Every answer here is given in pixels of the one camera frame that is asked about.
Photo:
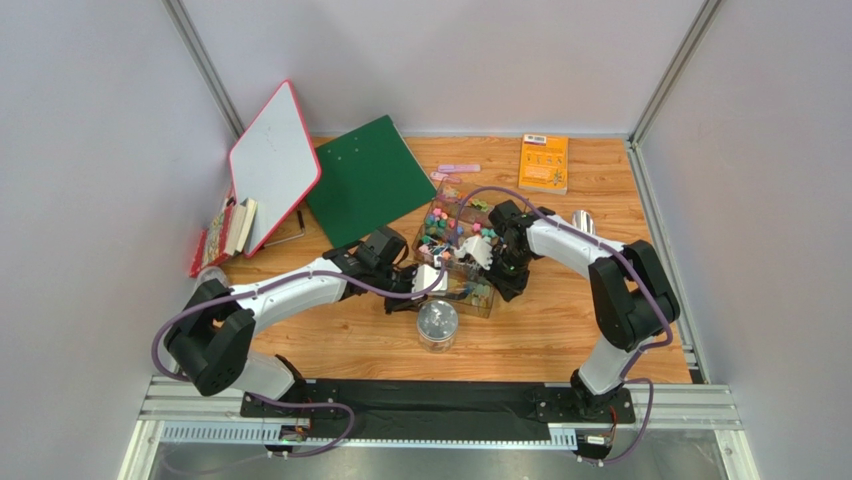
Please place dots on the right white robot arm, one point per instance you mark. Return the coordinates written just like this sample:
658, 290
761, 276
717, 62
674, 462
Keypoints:
633, 300

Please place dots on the aluminium front rail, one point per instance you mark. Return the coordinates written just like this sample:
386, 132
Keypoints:
175, 410

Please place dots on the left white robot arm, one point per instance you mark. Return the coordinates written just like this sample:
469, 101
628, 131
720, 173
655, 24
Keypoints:
209, 343

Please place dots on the clear compartment candy box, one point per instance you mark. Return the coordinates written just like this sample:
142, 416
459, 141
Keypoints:
457, 236

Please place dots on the white board pink frame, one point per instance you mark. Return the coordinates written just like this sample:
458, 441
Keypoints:
274, 164

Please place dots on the green cutting mat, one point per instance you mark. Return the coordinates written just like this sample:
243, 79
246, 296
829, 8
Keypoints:
369, 178

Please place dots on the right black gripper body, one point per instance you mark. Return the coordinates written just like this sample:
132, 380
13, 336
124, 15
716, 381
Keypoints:
502, 267

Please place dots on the clear plastic jar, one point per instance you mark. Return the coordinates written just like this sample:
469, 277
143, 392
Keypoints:
437, 338

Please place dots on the black base mat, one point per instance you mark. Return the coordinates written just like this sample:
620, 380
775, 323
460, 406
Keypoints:
440, 410

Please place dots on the pink highlighter pen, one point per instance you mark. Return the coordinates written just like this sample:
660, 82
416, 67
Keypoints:
459, 168

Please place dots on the small clear plastic cup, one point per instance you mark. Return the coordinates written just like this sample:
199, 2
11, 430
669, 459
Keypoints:
212, 273

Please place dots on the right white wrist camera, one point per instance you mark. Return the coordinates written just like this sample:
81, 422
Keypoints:
476, 248

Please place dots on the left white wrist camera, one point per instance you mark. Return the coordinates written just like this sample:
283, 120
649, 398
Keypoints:
430, 281

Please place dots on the silver round jar lid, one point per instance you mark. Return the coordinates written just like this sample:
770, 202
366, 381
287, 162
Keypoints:
437, 311

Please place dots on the stack of books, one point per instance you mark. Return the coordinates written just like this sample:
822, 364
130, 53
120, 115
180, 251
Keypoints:
225, 237

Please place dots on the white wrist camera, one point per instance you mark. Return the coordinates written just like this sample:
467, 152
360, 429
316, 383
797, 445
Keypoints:
430, 281
476, 248

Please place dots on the orange yellow book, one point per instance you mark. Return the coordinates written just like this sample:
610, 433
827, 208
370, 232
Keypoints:
543, 163

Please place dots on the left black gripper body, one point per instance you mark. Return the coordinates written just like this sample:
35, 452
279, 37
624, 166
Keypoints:
398, 282

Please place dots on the silver metal scoop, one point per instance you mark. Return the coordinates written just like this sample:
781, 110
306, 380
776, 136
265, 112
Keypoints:
583, 221

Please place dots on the metal board stand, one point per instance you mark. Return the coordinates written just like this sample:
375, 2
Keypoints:
291, 228

